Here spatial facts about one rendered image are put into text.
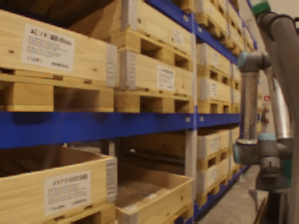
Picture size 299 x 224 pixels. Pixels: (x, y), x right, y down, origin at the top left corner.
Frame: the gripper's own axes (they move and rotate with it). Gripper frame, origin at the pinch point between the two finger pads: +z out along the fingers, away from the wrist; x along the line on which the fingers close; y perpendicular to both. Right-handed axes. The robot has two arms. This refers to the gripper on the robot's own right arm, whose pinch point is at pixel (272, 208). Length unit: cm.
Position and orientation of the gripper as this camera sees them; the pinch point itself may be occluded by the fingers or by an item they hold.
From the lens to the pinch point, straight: 102.1
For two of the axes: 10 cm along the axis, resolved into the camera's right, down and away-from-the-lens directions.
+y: 4.8, 4.1, 7.8
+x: -8.7, 1.2, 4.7
